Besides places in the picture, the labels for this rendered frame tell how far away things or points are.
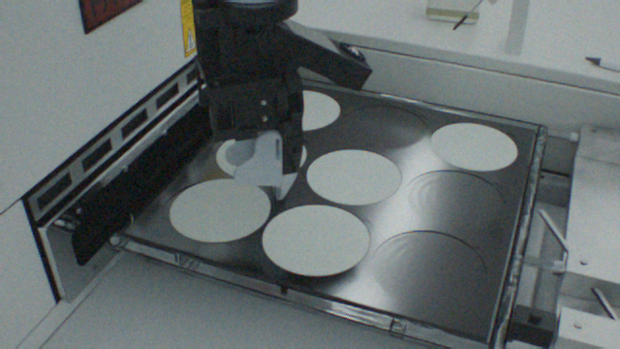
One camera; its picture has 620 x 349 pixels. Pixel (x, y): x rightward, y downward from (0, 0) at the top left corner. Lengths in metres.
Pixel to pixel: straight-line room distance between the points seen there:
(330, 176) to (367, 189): 0.04
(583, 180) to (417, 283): 0.28
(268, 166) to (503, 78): 0.35
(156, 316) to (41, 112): 0.23
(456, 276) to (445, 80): 0.33
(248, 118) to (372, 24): 0.36
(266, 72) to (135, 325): 0.28
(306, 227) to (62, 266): 0.23
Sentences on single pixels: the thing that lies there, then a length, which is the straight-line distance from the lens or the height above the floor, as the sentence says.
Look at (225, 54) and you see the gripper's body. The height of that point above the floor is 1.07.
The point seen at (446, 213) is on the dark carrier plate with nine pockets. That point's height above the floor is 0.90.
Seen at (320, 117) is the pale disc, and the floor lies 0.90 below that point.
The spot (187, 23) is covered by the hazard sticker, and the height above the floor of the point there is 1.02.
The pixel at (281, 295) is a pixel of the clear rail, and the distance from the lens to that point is 0.55.
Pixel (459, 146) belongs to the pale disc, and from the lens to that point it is 0.75.
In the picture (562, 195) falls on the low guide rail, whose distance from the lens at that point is 0.82.
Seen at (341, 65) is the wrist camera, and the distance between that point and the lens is 0.58.
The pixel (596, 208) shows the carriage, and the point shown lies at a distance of 0.74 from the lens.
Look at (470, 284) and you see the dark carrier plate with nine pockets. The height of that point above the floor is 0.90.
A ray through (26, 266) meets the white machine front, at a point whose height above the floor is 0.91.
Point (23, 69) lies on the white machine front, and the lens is 0.55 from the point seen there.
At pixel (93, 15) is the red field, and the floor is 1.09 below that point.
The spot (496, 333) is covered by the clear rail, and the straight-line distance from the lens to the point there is 0.54.
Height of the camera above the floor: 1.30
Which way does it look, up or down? 35 degrees down
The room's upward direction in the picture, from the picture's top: straight up
